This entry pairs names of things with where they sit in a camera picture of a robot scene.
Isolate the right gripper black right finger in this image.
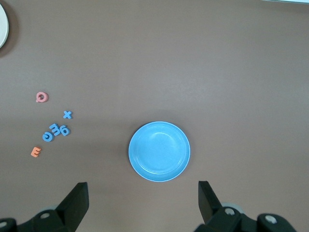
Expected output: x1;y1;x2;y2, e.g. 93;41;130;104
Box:
194;180;296;232

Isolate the blue foam letter g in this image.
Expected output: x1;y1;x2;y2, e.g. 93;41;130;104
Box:
59;125;71;137

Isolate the pink foam letter Q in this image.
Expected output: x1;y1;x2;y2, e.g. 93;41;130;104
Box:
35;91;49;103

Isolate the orange foam letter E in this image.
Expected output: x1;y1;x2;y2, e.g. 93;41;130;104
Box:
30;146;42;158

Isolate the blue foam letter m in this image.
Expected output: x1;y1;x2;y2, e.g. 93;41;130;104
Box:
49;123;61;136

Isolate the blue round plate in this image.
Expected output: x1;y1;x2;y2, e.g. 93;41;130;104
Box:
128;121;191;183

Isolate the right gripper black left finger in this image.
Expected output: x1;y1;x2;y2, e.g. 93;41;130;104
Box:
0;182;89;232

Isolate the cream round plate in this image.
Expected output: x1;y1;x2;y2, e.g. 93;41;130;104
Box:
0;3;10;49

